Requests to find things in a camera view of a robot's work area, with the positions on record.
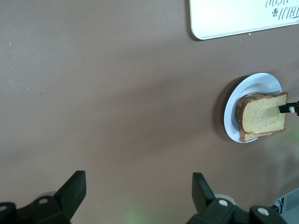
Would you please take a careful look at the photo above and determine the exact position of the round pale lilac plate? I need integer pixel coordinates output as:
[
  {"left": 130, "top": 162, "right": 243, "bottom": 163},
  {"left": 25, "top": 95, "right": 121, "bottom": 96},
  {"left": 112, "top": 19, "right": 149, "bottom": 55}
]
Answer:
[{"left": 223, "top": 72, "right": 283, "bottom": 143}]

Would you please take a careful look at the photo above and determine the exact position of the cream tray with bear print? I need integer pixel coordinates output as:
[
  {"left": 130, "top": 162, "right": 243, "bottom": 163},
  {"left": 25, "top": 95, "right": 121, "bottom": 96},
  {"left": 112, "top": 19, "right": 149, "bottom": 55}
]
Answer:
[{"left": 189, "top": 0, "right": 299, "bottom": 41}]

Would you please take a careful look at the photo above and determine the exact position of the brown bread slice sandwich lid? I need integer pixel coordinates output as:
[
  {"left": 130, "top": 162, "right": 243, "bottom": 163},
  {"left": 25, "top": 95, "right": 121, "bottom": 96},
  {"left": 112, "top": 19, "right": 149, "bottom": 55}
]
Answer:
[{"left": 242, "top": 92, "right": 289, "bottom": 135}]

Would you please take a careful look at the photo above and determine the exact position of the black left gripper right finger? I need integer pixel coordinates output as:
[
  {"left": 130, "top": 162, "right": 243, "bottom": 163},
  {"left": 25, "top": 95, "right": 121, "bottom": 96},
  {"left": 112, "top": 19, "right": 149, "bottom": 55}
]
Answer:
[{"left": 189, "top": 172, "right": 235, "bottom": 224}]

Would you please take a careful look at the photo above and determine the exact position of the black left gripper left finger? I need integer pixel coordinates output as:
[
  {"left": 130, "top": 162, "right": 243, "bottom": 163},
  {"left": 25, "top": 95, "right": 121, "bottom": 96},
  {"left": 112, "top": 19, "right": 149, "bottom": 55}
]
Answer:
[{"left": 31, "top": 170, "right": 87, "bottom": 224}]

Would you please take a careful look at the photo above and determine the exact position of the brown bread slice under egg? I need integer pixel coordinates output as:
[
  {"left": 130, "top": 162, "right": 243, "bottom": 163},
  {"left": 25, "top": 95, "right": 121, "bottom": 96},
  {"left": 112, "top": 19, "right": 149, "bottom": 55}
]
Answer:
[{"left": 237, "top": 93, "right": 275, "bottom": 143}]

